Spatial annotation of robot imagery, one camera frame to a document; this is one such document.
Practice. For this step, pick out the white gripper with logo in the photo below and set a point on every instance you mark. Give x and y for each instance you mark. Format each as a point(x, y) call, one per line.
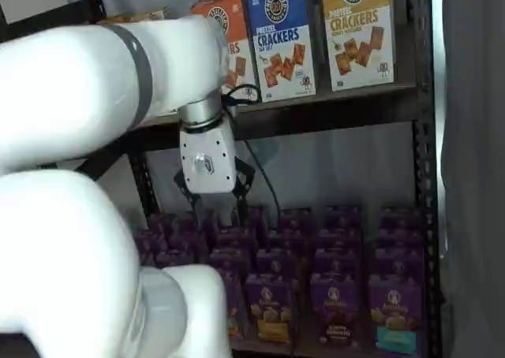
point(207, 157)

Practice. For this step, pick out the purple Annie's box brown label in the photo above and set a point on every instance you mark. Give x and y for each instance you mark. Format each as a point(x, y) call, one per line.
point(337, 306)
point(339, 239)
point(339, 261)
point(342, 217)

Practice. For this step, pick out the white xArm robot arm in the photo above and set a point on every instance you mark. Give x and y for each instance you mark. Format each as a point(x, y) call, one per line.
point(79, 78)

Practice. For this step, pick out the purple Annie's box green label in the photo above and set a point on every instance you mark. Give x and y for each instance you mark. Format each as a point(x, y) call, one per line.
point(236, 237)
point(230, 259)
point(234, 299)

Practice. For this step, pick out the purple Annie's box violet label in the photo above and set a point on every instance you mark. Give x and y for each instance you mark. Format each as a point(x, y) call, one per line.
point(173, 258)
point(189, 241)

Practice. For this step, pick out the purple Annie's box pink label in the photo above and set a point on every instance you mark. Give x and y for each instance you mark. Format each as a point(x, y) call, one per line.
point(163, 224)
point(152, 245)

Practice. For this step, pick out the purple Annie's box yellow label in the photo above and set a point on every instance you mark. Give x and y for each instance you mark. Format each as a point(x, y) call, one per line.
point(296, 220)
point(270, 306)
point(278, 261)
point(288, 239)

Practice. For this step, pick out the orange pretzel crackers box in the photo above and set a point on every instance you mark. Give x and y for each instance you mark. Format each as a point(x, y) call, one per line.
point(240, 66)

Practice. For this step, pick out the black metal shelf rack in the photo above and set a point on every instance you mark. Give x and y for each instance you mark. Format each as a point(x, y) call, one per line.
point(335, 115)

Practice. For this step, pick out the blue pretzel crackers box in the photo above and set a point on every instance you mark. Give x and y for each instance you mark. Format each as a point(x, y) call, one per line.
point(280, 38)

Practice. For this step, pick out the purple Annie's box teal label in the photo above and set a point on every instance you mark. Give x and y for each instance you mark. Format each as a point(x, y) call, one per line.
point(398, 261)
point(396, 306)
point(402, 218)
point(400, 237)

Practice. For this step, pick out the Simple Mills almond bar box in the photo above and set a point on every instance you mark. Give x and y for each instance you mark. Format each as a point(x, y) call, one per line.
point(134, 16)

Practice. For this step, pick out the yellow pretzel crackers box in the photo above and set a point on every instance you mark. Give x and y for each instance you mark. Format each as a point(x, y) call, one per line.
point(355, 38)

